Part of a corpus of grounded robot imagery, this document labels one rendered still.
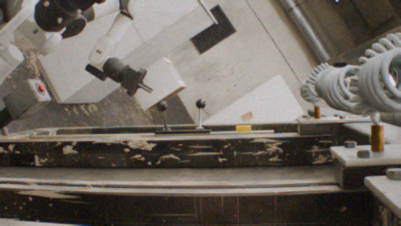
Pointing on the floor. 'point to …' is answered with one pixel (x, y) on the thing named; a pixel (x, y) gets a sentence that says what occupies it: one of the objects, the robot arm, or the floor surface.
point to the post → (5, 118)
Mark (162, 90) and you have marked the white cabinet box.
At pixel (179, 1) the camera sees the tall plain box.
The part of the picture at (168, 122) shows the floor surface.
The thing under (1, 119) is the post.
